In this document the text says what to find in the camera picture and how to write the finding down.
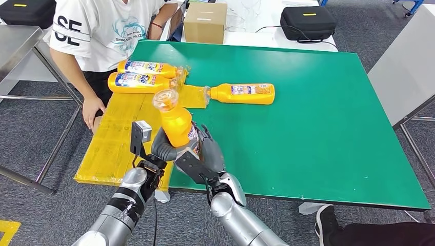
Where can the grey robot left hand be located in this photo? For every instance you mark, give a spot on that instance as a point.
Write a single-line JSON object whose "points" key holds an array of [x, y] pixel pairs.
{"points": [[164, 152]]}

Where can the black case yellow label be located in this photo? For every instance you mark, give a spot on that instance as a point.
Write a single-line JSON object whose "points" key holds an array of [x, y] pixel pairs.
{"points": [[27, 12], [307, 22]]}

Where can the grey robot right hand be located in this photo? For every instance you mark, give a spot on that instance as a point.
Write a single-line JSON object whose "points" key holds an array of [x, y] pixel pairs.
{"points": [[212, 156]]}

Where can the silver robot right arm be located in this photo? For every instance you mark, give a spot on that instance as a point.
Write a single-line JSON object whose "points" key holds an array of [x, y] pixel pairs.
{"points": [[238, 220]]}

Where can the person's right forearm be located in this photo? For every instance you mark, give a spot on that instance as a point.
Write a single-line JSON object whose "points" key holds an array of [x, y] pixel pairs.
{"points": [[71, 74]]}

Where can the yellow taped plastic sheet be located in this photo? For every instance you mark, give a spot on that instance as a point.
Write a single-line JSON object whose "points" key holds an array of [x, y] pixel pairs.
{"points": [[115, 142]]}

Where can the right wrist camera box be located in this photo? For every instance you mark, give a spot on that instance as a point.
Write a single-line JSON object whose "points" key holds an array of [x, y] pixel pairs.
{"points": [[193, 166]]}

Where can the brown cardboard box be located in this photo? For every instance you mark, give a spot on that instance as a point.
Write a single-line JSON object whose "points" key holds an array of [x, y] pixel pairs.
{"points": [[205, 23]]}

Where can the person's right hand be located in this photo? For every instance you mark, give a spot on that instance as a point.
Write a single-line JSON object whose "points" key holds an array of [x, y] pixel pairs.
{"points": [[93, 108]]}

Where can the orange detergent bottle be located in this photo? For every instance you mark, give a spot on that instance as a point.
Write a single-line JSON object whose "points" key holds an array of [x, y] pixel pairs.
{"points": [[166, 70], [176, 125], [136, 87], [244, 96]]}

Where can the green table mat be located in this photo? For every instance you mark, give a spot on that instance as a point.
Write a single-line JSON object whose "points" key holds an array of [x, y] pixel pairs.
{"points": [[323, 119]]}

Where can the blue cart frame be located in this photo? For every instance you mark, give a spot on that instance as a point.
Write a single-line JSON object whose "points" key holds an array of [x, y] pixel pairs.
{"points": [[416, 4]]}

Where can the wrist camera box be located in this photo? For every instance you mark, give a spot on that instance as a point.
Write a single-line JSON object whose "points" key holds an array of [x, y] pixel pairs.
{"points": [[138, 139], [193, 166]]}

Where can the person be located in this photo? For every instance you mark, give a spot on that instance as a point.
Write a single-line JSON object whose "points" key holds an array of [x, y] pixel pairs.
{"points": [[374, 234], [102, 40]]}

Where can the dark laptop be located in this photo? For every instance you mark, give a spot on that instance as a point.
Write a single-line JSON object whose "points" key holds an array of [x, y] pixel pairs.
{"points": [[177, 20]]}

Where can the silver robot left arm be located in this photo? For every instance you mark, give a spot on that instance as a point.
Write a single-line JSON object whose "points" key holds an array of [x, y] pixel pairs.
{"points": [[125, 207]]}

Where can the white table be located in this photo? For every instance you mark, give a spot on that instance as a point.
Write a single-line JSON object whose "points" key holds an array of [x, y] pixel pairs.
{"points": [[258, 39]]}

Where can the grey table metal legs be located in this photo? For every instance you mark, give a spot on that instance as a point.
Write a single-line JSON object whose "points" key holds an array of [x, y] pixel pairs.
{"points": [[401, 68]]}

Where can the steel table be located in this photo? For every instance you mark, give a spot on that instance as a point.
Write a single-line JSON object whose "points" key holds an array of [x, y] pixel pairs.
{"points": [[17, 44]]}

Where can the person's left forearm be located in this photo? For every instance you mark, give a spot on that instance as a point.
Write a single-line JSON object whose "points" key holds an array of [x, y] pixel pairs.
{"points": [[164, 17]]}

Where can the white table foot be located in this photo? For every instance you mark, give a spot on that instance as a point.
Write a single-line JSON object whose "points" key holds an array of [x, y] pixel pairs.
{"points": [[162, 196], [312, 208]]}

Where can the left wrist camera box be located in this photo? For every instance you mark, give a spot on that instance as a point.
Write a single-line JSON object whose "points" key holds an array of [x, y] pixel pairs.
{"points": [[138, 139]]}

